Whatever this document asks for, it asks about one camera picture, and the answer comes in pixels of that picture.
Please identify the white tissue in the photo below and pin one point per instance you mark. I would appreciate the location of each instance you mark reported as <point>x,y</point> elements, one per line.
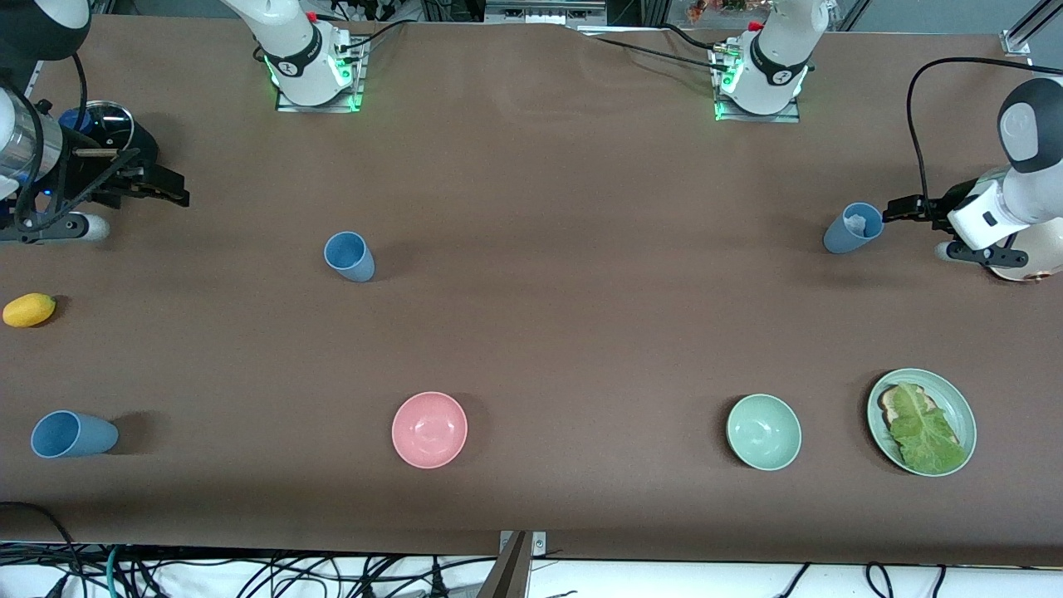
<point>857,223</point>

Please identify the blue cup holding tissue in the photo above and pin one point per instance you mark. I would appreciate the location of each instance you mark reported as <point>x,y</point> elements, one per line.
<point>839,239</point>

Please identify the blue plastic cup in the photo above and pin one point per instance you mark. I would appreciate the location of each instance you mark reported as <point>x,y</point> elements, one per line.
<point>350,257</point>
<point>75,436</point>

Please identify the metal base plate right arm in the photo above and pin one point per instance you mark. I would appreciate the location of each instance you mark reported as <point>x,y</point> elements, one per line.
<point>359,83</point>

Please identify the metal base plate left arm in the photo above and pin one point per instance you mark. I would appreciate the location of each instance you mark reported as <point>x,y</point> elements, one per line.
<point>722,112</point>

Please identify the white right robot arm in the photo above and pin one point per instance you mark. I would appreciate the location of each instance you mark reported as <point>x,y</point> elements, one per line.
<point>291,41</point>

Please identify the cream toaster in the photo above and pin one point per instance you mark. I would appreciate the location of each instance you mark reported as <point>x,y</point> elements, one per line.
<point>1038,259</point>

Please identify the black pot with glass lid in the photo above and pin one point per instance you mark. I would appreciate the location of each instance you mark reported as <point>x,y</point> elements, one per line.
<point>108,124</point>

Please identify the yellow lemon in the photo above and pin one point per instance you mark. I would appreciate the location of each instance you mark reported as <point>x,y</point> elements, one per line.
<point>29,311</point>

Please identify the toast bread slice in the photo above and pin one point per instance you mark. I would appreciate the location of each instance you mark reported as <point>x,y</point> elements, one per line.
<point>892,405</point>

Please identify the pale green plate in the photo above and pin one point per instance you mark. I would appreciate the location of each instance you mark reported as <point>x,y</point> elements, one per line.
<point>959,409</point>

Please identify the green lettuce leaf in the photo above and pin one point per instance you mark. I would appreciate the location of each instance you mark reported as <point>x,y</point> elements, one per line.
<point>926,436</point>

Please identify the pale green bowl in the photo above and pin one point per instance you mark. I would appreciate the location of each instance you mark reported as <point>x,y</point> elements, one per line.
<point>764,432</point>

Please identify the pink bowl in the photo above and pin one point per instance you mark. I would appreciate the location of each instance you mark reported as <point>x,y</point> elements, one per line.
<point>429,430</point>

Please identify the silver device box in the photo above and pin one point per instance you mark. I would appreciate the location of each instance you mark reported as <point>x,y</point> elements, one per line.
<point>544,12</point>

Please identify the grey metal table bracket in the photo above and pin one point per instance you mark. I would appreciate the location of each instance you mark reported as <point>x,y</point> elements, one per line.
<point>515,569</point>

